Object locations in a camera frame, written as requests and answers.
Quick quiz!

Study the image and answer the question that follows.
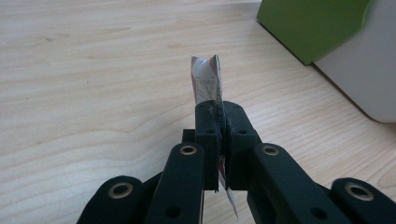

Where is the green box of metal parts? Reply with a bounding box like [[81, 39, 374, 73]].
[[256, 0, 372, 66]]

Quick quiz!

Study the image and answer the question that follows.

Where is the white box tray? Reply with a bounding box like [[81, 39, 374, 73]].
[[313, 0, 396, 124]]

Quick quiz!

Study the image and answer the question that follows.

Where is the red white printed sachet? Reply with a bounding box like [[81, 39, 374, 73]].
[[190, 53, 240, 219]]

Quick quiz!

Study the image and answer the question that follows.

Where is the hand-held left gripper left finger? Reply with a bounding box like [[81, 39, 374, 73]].
[[181, 99, 224, 192]]

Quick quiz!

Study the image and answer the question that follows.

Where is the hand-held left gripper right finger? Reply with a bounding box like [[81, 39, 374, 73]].
[[221, 100, 263, 191]]

